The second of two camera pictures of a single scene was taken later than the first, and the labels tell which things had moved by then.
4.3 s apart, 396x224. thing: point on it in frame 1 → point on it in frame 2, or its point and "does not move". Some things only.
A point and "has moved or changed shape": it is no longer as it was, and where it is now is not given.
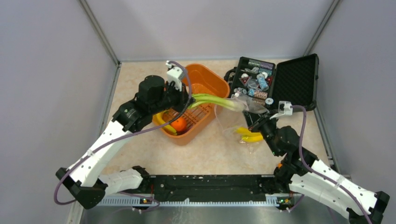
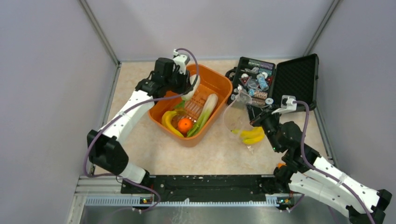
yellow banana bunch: (160, 120) has moved or changed shape
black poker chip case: (293, 79) does not move
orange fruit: (179, 124) has moved or changed shape
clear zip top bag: (230, 116) has moved or changed shape
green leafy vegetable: (232, 104) → (208, 109)
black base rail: (207, 187) does not move
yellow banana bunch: (248, 136) does not move
